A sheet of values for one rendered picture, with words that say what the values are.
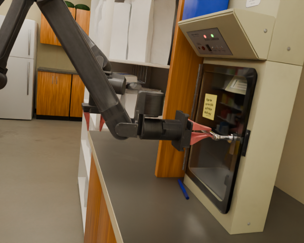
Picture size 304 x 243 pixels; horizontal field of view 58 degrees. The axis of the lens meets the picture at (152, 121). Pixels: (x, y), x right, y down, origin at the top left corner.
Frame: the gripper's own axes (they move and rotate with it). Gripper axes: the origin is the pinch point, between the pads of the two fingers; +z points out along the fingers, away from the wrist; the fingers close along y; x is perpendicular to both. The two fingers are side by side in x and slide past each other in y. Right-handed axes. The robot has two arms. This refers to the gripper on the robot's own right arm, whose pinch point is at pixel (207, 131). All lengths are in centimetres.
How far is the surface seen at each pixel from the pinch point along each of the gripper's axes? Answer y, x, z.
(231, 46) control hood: 23.8, -3.0, 0.9
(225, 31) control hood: 26.9, -3.8, -2.2
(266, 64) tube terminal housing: 20.1, -10.8, 6.3
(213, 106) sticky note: 6.2, 6.8, 4.4
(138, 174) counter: -26.0, 28.9, -10.1
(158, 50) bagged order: 26, 128, 23
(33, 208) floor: -120, 167, -60
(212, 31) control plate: 27.1, 2.2, -2.6
